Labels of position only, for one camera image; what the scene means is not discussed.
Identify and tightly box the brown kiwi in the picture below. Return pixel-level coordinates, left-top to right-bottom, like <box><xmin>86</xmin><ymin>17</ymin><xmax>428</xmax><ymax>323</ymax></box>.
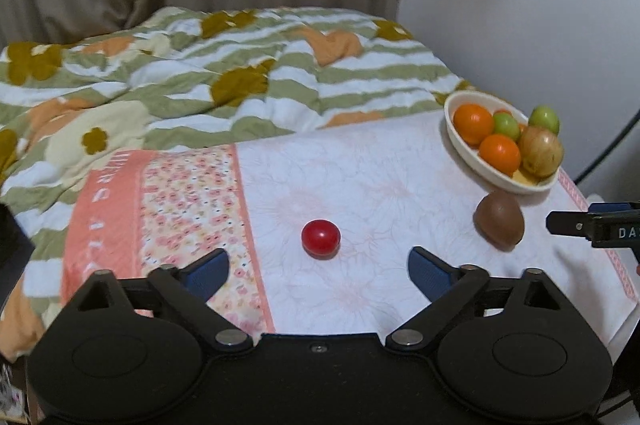
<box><xmin>473</xmin><ymin>191</ymin><xmax>525</xmax><ymax>252</ymax></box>

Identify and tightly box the yellow red apple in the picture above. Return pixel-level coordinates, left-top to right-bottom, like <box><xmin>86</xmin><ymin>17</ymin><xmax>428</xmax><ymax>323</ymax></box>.
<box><xmin>518</xmin><ymin>126</ymin><xmax>564</xmax><ymax>178</ymax></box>

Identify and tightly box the large orange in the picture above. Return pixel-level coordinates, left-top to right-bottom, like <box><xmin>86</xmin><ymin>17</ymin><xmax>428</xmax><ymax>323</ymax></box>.
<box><xmin>452</xmin><ymin>103</ymin><xmax>495</xmax><ymax>148</ymax></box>
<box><xmin>478</xmin><ymin>133</ymin><xmax>522</xmax><ymax>177</ymax></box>

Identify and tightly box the green apple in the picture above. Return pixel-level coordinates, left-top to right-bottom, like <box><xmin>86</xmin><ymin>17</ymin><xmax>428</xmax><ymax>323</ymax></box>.
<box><xmin>492</xmin><ymin>114</ymin><xmax>520</xmax><ymax>142</ymax></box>
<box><xmin>528</xmin><ymin>104</ymin><xmax>561</xmax><ymax>136</ymax></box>

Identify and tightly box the red cherry tomato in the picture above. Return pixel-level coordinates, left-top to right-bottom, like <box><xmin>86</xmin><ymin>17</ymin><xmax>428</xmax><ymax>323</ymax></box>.
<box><xmin>300</xmin><ymin>219</ymin><xmax>342</xmax><ymax>260</ymax></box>

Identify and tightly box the cream duck print bowl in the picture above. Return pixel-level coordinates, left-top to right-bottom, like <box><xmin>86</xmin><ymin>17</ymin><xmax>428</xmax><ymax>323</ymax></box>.
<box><xmin>444</xmin><ymin>90</ymin><xmax>562</xmax><ymax>195</ymax></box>

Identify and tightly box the floral pink tablecloth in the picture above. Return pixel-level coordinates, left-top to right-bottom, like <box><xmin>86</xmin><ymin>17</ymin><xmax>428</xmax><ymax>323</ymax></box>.
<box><xmin>61</xmin><ymin>114</ymin><xmax>639</xmax><ymax>347</ymax></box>

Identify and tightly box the black open laptop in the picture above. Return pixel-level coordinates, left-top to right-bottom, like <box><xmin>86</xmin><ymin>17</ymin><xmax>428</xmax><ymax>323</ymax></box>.
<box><xmin>0</xmin><ymin>204</ymin><xmax>35</xmax><ymax>308</ymax></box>

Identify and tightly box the green striped flower duvet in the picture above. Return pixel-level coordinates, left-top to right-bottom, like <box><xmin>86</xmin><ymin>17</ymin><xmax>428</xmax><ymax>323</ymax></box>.
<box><xmin>1</xmin><ymin>8</ymin><xmax>468</xmax><ymax>361</ymax></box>

